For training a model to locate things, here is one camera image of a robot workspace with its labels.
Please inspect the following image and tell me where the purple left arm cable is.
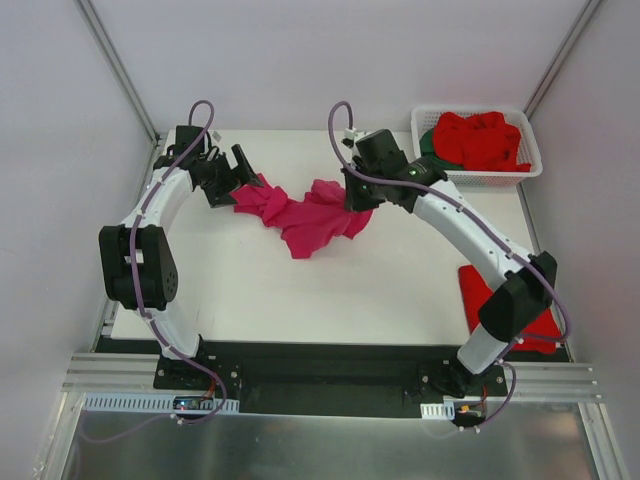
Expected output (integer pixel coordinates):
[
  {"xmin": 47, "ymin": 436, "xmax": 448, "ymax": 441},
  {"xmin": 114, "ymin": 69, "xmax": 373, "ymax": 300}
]
[{"xmin": 78, "ymin": 99, "xmax": 241, "ymax": 443}]

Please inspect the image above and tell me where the aluminium frame rail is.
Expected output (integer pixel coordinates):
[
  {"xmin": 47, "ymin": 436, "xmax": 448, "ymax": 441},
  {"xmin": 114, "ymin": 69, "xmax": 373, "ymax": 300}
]
[{"xmin": 62, "ymin": 353, "xmax": 605, "ymax": 419}]

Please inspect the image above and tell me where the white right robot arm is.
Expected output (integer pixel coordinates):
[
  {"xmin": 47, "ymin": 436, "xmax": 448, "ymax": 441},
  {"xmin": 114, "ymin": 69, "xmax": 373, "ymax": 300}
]
[{"xmin": 342, "ymin": 128, "xmax": 557, "ymax": 398}]

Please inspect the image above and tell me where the pink t shirt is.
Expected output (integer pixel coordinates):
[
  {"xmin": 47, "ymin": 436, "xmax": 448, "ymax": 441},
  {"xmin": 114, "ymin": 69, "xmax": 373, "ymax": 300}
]
[{"xmin": 232, "ymin": 176, "xmax": 373, "ymax": 260}]

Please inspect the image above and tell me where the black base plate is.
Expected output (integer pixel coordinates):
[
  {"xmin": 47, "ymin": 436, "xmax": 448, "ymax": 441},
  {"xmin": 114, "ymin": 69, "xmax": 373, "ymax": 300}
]
[{"xmin": 95, "ymin": 337, "xmax": 573, "ymax": 419}]

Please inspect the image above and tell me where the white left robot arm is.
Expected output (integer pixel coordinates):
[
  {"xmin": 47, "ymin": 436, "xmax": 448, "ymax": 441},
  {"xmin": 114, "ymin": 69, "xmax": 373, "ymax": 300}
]
[{"xmin": 98, "ymin": 125, "xmax": 262, "ymax": 395}]

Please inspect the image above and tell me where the red crumpled t shirt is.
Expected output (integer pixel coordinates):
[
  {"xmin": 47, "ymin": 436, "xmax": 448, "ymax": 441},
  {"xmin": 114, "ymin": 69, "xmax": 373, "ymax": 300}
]
[{"xmin": 434, "ymin": 111, "xmax": 532, "ymax": 173}]

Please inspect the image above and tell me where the green t shirt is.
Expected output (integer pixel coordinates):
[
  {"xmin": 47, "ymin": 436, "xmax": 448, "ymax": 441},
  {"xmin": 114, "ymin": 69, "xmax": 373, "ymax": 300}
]
[{"xmin": 419, "ymin": 128, "xmax": 463, "ymax": 171}]

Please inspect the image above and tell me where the folded red t shirt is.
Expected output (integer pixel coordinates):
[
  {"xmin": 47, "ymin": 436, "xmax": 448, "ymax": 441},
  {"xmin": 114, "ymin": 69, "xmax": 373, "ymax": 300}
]
[{"xmin": 458, "ymin": 265, "xmax": 561, "ymax": 355}]

